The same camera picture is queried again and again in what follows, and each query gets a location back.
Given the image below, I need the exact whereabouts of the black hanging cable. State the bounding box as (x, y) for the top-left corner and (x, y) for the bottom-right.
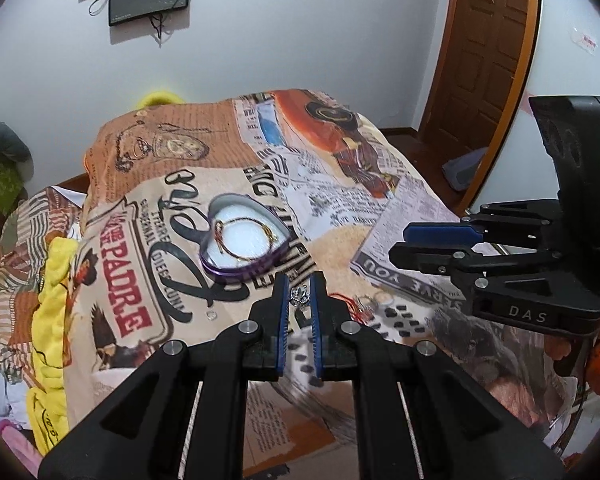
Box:
(149, 11), (170, 47)

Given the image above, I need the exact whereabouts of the printed newspaper-pattern blanket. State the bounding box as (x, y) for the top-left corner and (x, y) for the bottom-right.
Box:
(0, 89), (576, 480)

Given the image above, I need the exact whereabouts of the white wall sticker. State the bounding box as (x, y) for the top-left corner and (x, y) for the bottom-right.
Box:
(570, 29), (599, 53)

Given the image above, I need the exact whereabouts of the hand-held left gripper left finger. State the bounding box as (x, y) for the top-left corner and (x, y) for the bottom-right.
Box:
(39, 272), (291, 480)

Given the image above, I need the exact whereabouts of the gold chain bracelet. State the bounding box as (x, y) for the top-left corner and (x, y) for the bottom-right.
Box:
(214, 215), (282, 262)

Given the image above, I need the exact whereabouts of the grey-blue slipper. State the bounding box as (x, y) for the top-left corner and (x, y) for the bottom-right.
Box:
(442, 150), (490, 193)

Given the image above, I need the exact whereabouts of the brown wooden door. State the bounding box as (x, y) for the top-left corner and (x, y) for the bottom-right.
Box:
(418, 0), (541, 181)

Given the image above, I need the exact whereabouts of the yellow cloth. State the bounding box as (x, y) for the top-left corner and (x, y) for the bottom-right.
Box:
(26, 236), (88, 456)

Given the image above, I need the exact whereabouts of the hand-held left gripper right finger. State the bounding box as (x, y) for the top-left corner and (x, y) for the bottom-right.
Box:
(310, 271), (566, 480)

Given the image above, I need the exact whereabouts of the grey pillow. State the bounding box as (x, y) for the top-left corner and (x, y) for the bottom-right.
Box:
(0, 121), (35, 181)

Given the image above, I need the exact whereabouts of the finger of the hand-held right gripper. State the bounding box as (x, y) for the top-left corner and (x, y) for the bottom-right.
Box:
(403, 201), (563, 250)
(388, 242), (568, 297)

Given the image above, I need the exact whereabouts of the pink cloth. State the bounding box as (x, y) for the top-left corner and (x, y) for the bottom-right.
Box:
(0, 419), (46, 480)

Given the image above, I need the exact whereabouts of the purple heart-shaped tin box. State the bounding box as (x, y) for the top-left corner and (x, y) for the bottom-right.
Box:
(199, 193), (295, 278)

